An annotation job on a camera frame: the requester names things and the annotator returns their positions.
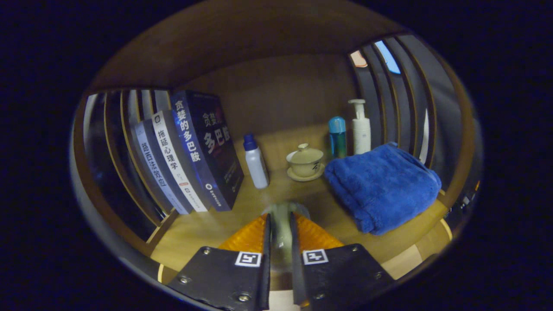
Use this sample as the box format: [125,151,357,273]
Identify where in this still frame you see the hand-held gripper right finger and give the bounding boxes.
[289,212,396,309]

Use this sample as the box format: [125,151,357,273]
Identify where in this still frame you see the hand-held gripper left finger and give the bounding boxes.
[166,213,272,311]

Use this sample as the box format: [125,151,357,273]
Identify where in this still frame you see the pale green lidded container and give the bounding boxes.
[262,202,311,279]

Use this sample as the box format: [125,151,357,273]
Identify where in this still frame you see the wooden countertop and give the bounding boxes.
[149,125,450,281]

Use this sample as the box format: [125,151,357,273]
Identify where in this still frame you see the wooden cabinet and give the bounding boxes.
[71,2,480,303]

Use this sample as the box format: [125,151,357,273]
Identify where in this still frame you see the blue folded towel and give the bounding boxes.
[324,142,442,235]

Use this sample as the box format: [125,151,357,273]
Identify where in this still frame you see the beige lidded teacup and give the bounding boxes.
[286,143,325,182]

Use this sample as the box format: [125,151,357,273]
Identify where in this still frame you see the white bottle with blue cap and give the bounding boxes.
[243,133,269,189]

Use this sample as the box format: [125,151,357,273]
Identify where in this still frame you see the white book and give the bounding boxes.
[151,110,209,213]

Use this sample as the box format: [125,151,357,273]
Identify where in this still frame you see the dark blue book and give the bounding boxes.
[169,90,245,212]

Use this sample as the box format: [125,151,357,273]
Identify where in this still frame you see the grey-blue book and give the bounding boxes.
[132,120,191,215]

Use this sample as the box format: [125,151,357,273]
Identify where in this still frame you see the teal bottle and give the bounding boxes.
[328,116,347,159]

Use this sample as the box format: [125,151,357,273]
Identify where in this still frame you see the white pump bottle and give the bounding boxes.
[348,99,372,155]

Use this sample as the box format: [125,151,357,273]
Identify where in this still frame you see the black backdrop cloth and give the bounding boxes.
[82,35,465,234]

